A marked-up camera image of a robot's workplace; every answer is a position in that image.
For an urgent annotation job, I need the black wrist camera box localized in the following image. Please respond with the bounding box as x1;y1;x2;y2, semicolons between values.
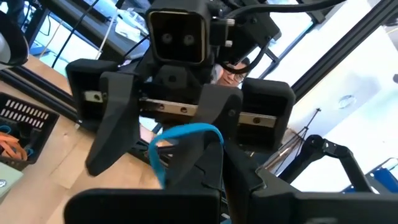
145;0;215;66

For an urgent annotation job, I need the black plastic basket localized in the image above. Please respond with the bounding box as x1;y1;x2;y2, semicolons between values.
0;92;60;171

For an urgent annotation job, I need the person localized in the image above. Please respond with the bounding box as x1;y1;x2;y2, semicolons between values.
214;57;251;88

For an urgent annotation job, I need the blue grey office chair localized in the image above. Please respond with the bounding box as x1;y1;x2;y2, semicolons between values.
341;157;398;194

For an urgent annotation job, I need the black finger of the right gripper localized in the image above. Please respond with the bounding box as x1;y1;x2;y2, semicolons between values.
194;83;243;141
85;71;144;177

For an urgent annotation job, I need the white cylinder with black rim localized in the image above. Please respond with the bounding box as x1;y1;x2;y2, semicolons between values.
0;11;30;71

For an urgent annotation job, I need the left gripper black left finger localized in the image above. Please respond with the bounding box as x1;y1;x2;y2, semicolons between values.
63;139;224;224

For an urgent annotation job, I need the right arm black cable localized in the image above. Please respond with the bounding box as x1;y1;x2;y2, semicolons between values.
220;0;348;75

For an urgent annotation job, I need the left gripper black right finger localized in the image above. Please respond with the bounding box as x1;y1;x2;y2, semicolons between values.
223;141;398;224

